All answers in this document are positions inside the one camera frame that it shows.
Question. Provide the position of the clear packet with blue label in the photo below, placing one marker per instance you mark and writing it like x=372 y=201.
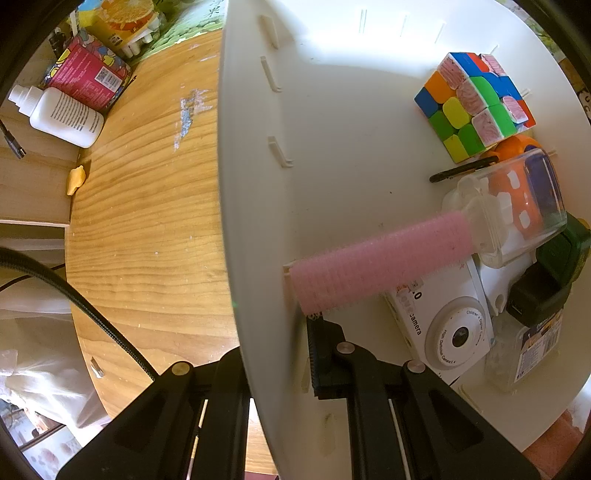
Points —
x=531 y=350

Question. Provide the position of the pink tube with white cap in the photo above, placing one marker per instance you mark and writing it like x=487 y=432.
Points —
x=378 y=263

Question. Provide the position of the clear plastic box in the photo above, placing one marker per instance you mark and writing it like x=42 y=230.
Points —
x=545 y=212

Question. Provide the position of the orange round tape measure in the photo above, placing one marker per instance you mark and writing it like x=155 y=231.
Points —
x=508 y=152

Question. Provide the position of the pink printed can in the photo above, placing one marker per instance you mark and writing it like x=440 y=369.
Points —
x=83 y=69

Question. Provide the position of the small yellow scrap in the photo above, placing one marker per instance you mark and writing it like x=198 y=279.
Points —
x=77 y=180

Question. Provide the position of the colourful puzzle cube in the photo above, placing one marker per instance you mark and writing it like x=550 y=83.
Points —
x=471 y=101

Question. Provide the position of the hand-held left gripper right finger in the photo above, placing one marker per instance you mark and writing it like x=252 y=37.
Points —
x=323 y=364

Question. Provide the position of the grape print poster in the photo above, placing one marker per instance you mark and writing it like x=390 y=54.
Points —
x=194 y=23

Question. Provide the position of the orange juice carton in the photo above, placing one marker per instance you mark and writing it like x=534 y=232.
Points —
x=124 y=23

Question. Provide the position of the black charger block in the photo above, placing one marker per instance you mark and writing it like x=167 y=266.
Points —
x=535 y=290

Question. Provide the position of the white spray bottle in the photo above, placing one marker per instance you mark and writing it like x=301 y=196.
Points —
x=64 y=117

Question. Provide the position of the small metal clip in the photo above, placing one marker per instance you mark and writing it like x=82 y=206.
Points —
x=97 y=368

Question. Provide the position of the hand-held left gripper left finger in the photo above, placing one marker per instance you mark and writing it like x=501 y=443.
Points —
x=221 y=374

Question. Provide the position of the white plastic storage bin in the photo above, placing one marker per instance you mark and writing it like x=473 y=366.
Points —
x=346 y=138

